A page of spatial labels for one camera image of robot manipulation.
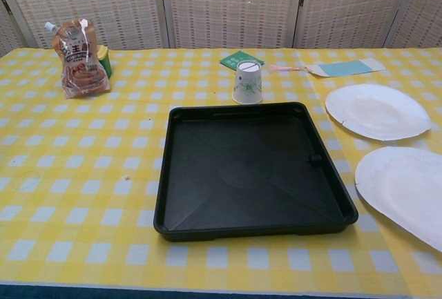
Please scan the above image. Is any white paper plate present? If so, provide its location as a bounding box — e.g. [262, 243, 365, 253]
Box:
[325, 83, 433, 142]
[354, 146, 442, 253]

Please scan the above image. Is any black plastic tray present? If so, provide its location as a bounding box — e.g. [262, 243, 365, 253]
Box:
[153, 101, 359, 243]

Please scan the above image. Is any floral print paper cup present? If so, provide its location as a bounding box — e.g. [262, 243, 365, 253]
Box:
[231, 59, 264, 105]

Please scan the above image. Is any green sachet packet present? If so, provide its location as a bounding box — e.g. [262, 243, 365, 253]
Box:
[219, 50, 266, 71]

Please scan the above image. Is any woven folding screen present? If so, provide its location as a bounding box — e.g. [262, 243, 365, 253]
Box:
[0, 0, 442, 57]

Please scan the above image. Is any green yellow sponge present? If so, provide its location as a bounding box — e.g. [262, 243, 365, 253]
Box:
[95, 45, 112, 79]

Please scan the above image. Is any blue bookmark with tassel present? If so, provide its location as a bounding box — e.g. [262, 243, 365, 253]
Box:
[269, 57, 387, 79]

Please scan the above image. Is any yellow checkered tablecloth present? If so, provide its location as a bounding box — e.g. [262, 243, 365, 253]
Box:
[0, 46, 442, 295]

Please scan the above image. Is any orange sauce pouch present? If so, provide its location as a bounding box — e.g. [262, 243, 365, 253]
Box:
[44, 18, 112, 100]

